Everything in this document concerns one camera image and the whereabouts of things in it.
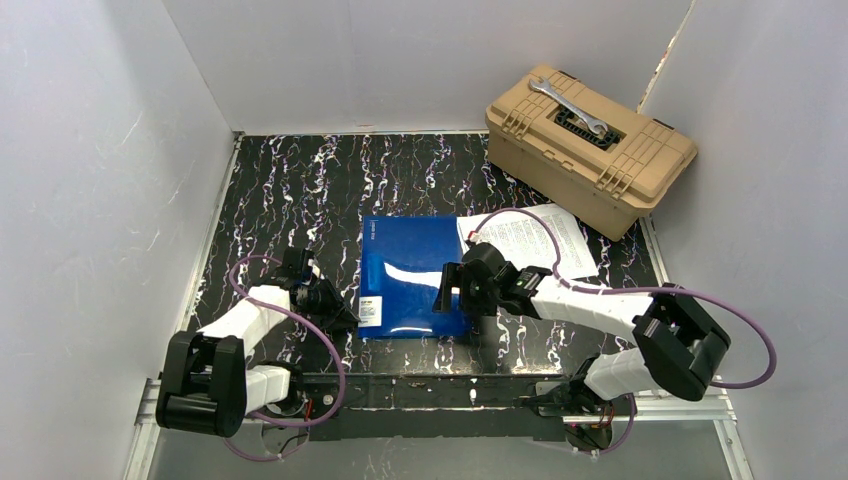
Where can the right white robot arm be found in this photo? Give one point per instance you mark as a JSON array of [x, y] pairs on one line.
[[676, 345]]

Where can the aluminium frame rail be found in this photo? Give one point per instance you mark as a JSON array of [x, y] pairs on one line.
[[667, 439]]

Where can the tan plastic toolbox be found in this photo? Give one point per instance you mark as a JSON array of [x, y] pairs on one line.
[[608, 182]]

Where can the silver open-end wrench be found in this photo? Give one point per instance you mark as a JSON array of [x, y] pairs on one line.
[[594, 125]]

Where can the white printed paper files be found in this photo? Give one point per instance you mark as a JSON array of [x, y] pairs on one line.
[[538, 236]]

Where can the blue plastic folder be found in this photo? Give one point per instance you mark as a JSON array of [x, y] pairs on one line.
[[401, 269]]

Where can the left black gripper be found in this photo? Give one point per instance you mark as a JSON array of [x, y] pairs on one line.
[[329, 299]]

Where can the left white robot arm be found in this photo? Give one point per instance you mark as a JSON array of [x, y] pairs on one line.
[[207, 385]]

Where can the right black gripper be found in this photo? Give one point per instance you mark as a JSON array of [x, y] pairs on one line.
[[454, 288]]

